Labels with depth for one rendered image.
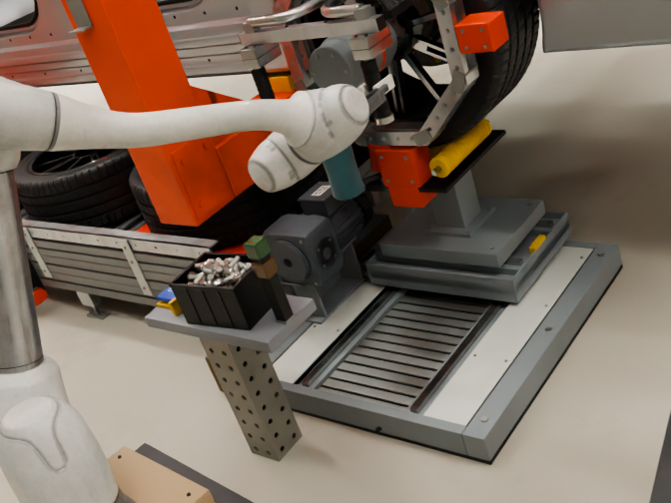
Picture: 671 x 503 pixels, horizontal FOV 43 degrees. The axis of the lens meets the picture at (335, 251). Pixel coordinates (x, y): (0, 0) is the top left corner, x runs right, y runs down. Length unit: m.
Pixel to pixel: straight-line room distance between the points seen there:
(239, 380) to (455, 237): 0.78
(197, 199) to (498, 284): 0.85
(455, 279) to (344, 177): 0.45
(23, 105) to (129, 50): 0.79
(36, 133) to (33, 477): 0.57
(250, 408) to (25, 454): 0.77
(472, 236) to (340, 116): 1.04
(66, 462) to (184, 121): 0.62
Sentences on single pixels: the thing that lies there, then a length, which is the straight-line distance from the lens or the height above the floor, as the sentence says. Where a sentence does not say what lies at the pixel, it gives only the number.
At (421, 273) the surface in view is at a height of 0.15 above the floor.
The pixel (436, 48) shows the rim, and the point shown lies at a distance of 2.21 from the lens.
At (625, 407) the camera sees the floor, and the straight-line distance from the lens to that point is 2.15.
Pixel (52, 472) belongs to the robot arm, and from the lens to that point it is 1.57.
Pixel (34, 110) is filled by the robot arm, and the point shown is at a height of 1.13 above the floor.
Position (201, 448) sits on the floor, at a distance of 2.45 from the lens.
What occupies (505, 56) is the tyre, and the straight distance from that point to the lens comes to 2.14.
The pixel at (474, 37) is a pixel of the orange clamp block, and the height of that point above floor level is 0.85.
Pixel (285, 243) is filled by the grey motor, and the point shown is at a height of 0.39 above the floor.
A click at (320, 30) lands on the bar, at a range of 2.00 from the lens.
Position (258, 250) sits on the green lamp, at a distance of 1.82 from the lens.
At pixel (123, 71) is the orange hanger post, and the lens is 2.26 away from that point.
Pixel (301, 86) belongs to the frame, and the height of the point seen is 0.76.
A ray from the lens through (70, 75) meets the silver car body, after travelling 3.48.
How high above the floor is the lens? 1.43
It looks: 27 degrees down
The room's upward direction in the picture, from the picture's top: 19 degrees counter-clockwise
